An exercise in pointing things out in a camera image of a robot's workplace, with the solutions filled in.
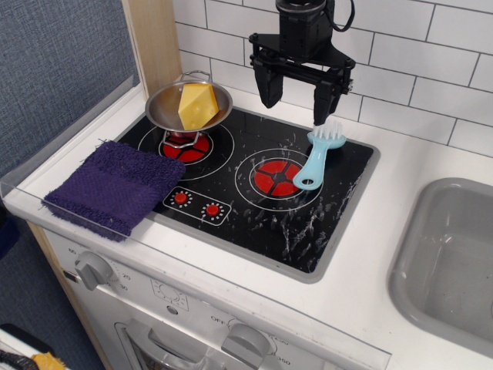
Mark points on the yellow object bottom left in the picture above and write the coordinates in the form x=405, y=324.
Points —
x=47, y=361

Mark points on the grey left oven knob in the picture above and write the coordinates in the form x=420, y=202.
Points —
x=93, y=270

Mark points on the white toy oven front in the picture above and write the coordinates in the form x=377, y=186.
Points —
x=144, y=323

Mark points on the silver metal pot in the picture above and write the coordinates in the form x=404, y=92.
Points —
x=162, y=110

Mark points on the yellow cheese wedge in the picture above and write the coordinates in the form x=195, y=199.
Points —
x=197, y=105

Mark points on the black toy stove top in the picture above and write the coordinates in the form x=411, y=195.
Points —
x=238, y=194

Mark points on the purple towel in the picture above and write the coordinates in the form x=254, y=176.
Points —
x=114, y=189

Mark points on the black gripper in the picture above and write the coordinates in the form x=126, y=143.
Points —
x=303, y=50

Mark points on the wooden side post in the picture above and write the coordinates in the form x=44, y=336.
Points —
x=152, y=31

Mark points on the grey oven knob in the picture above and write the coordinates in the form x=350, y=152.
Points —
x=93, y=270
x=247, y=345

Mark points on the grey sink basin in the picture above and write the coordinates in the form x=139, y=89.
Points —
x=441, y=278

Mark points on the grey right oven knob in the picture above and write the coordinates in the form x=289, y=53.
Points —
x=247, y=345

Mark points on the light blue brush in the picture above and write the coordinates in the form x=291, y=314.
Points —
x=323, y=138

